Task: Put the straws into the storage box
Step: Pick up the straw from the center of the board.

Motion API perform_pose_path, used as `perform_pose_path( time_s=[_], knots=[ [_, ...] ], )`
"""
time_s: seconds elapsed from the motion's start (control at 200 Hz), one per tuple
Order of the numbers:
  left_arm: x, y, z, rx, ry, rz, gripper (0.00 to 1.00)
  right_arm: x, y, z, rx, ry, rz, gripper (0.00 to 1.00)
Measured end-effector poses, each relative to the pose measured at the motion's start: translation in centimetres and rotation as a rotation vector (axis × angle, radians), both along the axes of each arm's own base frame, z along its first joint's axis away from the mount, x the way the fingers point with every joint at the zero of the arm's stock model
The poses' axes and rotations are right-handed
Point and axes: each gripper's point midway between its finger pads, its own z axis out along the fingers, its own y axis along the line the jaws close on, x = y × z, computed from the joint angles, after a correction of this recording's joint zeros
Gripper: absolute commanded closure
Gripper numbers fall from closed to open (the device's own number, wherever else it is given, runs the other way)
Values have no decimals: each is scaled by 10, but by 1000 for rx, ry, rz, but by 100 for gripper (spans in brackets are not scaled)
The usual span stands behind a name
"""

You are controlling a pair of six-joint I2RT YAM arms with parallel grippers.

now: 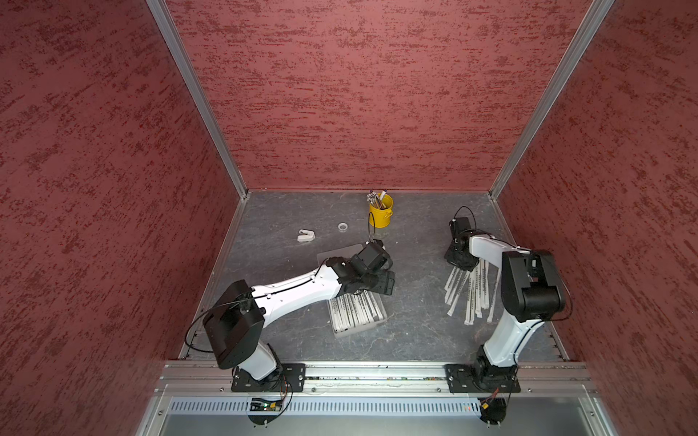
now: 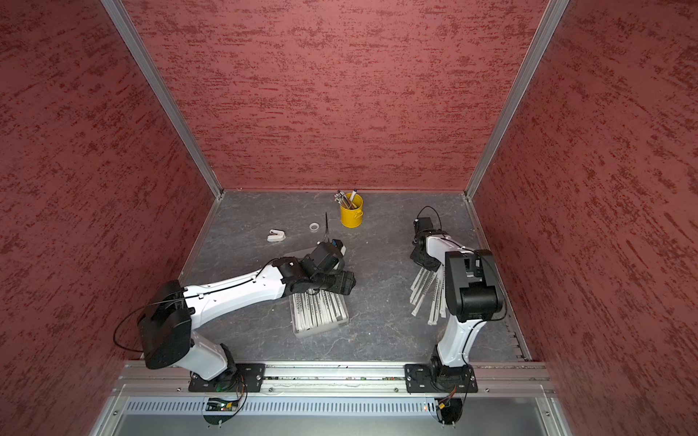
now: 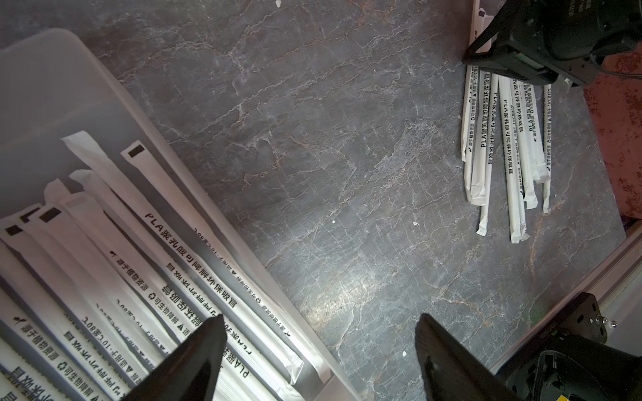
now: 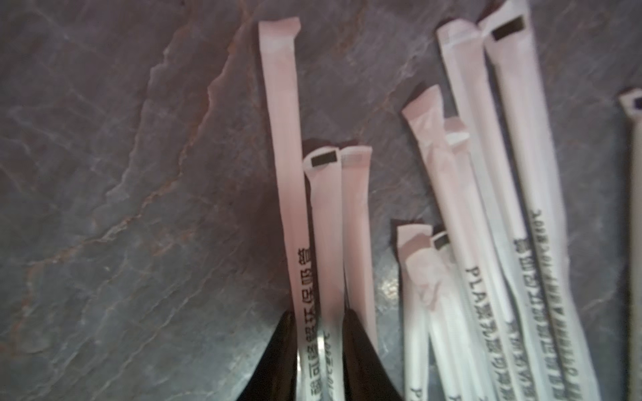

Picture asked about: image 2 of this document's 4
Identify translucent plastic storage box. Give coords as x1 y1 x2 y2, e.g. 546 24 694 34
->
282 247 351 338

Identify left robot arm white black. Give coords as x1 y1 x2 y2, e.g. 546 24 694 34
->
136 239 356 382

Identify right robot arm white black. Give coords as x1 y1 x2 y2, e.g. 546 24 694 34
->
410 216 505 382

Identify white plastic clip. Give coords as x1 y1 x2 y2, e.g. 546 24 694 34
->
267 229 286 243

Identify yellow metal cup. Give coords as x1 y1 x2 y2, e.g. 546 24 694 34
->
340 194 364 229

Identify pens in yellow cup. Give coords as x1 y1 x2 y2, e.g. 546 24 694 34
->
334 191 357 210

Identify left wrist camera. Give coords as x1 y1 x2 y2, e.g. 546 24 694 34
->
332 239 346 255

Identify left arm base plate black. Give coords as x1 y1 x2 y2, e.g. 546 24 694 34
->
188 363 266 394

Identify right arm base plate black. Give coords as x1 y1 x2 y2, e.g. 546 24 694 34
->
404 363 479 394

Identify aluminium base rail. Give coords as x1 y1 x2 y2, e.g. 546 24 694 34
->
110 361 557 398

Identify perforated cable duct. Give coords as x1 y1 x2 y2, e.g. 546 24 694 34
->
124 396 438 417

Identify right aluminium corner post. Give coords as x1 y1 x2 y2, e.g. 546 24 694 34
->
465 0 570 203

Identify aluminium corner post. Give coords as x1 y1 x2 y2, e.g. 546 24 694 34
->
465 0 570 203
101 0 225 201

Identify left aluminium corner post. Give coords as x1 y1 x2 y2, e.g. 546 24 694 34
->
101 0 225 201

